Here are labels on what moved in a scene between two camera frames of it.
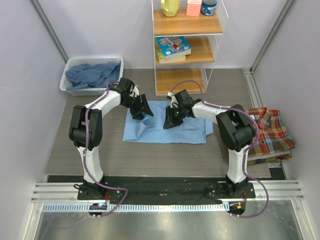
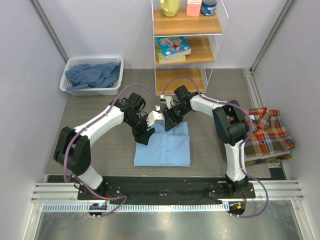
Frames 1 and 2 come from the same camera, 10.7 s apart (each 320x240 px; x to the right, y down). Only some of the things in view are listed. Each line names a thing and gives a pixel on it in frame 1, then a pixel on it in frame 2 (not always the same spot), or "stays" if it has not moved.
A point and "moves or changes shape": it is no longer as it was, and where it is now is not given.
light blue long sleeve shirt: [151, 129] moves or changes shape
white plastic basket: [88, 76] stays
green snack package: [162, 57] stays
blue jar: [207, 7] stays
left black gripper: [143, 106] → [143, 138]
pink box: [193, 7] stays
